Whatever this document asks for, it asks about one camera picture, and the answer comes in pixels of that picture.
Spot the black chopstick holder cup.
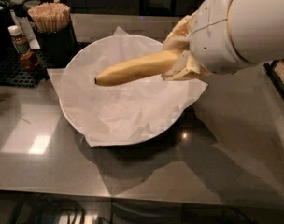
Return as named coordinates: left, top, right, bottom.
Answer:
left=35, top=22, right=78, bottom=68

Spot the white bowl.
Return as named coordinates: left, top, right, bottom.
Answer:
left=58, top=34, right=192, bottom=143

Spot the bundle of wooden chopsticks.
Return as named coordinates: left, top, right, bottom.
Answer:
left=28, top=2, right=70, bottom=33

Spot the black container far left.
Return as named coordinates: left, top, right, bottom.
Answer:
left=0, top=1, right=14, bottom=60

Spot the small brown sauce bottle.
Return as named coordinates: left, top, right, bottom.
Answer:
left=8, top=25, right=30, bottom=55

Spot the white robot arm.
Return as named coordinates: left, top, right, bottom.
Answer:
left=163, top=0, right=284, bottom=80

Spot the yellow banana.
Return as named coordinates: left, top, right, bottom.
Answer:
left=94, top=49, right=182, bottom=86

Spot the grey lidded shaker jar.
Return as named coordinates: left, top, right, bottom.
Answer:
left=9, top=0, right=27, bottom=18

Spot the black grid mat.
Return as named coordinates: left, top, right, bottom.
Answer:
left=0, top=41, right=98, bottom=89

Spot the small red-brown jar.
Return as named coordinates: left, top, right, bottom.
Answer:
left=20, top=51, right=39, bottom=71

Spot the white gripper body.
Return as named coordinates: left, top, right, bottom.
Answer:
left=190, top=0, right=254, bottom=75

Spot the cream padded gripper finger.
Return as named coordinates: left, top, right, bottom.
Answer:
left=163, top=15, right=192, bottom=50
left=162, top=51, right=209, bottom=81

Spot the white paper liner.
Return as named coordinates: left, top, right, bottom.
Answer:
left=47, top=26, right=209, bottom=147

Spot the white flat packet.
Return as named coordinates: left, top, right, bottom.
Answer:
left=10, top=9, right=40, bottom=50

